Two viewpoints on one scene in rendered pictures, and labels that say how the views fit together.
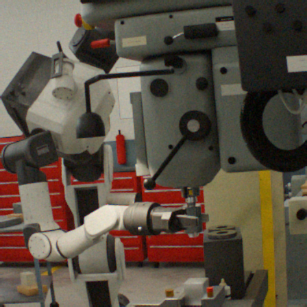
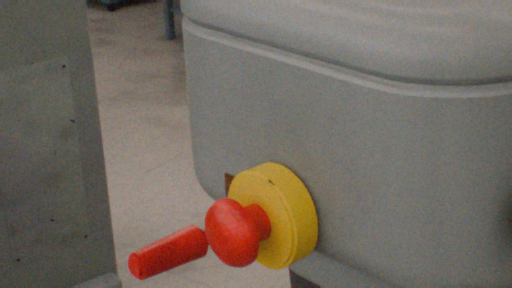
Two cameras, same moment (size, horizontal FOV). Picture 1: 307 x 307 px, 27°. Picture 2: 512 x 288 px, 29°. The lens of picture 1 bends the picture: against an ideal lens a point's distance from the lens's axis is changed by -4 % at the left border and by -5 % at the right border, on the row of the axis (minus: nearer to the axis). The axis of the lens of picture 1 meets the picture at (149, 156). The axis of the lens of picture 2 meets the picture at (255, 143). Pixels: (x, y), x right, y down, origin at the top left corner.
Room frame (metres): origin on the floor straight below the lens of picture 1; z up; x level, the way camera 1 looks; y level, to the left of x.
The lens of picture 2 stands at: (1.40, 0.56, 2.02)
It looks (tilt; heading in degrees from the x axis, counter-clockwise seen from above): 22 degrees down; 304
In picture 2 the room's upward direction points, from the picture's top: 3 degrees counter-clockwise
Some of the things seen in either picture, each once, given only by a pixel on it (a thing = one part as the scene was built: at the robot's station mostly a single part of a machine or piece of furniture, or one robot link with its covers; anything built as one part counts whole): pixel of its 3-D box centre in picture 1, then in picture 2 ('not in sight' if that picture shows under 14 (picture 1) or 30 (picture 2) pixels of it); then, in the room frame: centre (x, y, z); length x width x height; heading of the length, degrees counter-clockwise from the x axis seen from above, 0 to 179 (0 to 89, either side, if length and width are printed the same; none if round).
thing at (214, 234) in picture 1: (223, 260); not in sight; (2.00, -0.20, 1.02); 0.22 x 0.12 x 0.20; 174
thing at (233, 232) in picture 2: (81, 20); (240, 229); (1.69, 0.15, 1.76); 0.04 x 0.03 x 0.04; 164
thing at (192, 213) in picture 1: (192, 220); not in sight; (1.62, -0.09, 1.22); 0.05 x 0.05 x 0.06
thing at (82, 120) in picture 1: (90, 124); not in sight; (1.59, 0.14, 1.48); 0.07 x 0.07 x 0.06
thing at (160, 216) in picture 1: (162, 220); not in sight; (1.67, -0.02, 1.22); 0.13 x 0.12 x 0.10; 146
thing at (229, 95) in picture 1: (261, 114); not in sight; (1.56, -0.28, 1.47); 0.24 x 0.19 x 0.26; 164
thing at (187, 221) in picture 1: (186, 221); not in sight; (1.60, -0.07, 1.22); 0.06 x 0.02 x 0.03; 56
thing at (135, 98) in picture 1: (142, 133); not in sight; (1.65, 0.01, 1.45); 0.04 x 0.04 x 0.21; 74
